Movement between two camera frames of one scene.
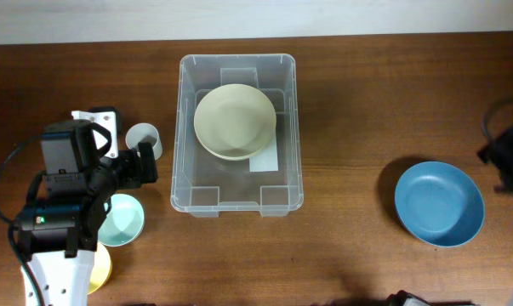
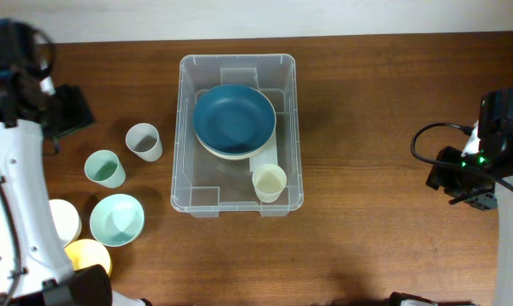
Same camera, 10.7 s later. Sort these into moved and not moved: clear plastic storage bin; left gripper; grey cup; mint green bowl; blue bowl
Moved: left gripper; blue bowl
Not moved: mint green bowl; grey cup; clear plastic storage bin
